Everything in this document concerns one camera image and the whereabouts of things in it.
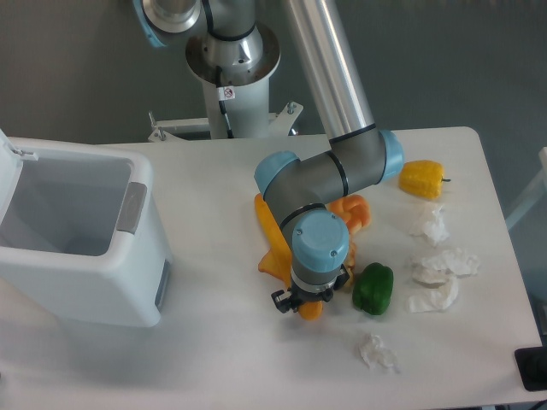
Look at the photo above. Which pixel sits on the small crumpled white tissue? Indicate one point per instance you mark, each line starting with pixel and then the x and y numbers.
pixel 374 353

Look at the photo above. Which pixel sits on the green bell pepper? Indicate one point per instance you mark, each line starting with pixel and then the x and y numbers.
pixel 373 289

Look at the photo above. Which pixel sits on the white metal base frame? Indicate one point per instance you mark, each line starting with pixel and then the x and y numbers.
pixel 281 124

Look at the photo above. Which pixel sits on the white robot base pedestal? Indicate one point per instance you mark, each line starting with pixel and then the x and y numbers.
pixel 235 80

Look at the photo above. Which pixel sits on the black device at edge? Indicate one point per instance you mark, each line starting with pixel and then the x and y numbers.
pixel 531 363

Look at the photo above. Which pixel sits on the long orange baguette bread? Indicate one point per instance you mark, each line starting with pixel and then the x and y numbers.
pixel 269 226

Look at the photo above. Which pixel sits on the rectangular toasted bread piece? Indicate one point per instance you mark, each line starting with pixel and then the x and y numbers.
pixel 349 264

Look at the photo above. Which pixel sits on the flat yellow bread slice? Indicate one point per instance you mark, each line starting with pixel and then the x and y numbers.
pixel 277 263

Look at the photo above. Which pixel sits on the yellow bell pepper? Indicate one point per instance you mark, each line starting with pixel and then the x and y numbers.
pixel 422 178

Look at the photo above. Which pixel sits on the white open trash bin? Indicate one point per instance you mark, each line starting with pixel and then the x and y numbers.
pixel 80 231

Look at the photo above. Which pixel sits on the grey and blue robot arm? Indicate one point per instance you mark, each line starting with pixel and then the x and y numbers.
pixel 297 191

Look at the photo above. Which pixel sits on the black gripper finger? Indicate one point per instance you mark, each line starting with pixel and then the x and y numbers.
pixel 286 300
pixel 337 284

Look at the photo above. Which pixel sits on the crumpled white tissue middle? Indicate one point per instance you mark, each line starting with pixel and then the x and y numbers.
pixel 439 268

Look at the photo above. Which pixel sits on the crumpled white tissue lower right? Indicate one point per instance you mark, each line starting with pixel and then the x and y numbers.
pixel 434 299

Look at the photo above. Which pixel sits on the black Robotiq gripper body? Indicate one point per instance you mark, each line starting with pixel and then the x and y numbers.
pixel 301 295

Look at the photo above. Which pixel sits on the crumpled white tissue upper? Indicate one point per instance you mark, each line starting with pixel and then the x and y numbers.
pixel 430 225

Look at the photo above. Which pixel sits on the orange knotted bread roll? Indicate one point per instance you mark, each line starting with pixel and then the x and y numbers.
pixel 354 210

